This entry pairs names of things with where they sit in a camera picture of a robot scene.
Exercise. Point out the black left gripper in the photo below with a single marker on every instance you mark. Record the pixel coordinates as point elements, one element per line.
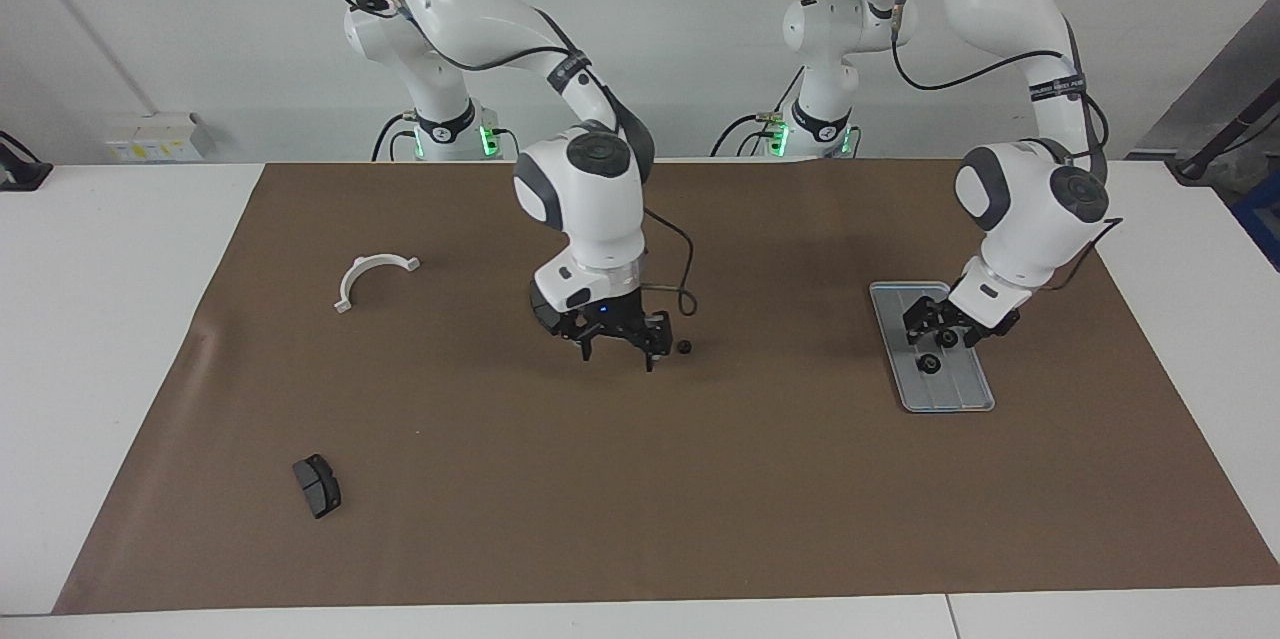
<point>985,326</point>

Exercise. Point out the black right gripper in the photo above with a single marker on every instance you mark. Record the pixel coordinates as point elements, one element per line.
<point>610,319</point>

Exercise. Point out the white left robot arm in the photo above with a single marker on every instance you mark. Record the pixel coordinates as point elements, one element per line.
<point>1030,209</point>

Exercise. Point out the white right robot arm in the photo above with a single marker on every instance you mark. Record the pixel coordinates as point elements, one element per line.
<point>580,199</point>

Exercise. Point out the silver metal tray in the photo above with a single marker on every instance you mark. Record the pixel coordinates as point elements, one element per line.
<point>950,389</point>

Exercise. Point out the brown table mat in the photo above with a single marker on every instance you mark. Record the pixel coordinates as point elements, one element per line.
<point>640,479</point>

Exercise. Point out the short dark grey brake pad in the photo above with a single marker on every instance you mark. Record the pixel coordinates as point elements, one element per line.
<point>316,486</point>

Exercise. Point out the blue crate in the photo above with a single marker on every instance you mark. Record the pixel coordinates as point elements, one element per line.
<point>1265,219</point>

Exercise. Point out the white curved plastic bracket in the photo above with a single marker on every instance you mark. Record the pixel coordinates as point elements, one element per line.
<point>352,281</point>

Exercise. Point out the dark grey metal frame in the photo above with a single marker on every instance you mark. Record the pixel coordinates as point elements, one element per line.
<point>1230,89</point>

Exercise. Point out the white wall outlet box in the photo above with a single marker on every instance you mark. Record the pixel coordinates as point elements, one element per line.
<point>160,139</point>

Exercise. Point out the black clamp mount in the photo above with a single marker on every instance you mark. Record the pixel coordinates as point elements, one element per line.
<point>20,174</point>

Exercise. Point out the white wall conduit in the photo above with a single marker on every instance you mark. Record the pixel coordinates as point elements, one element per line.
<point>88,16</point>

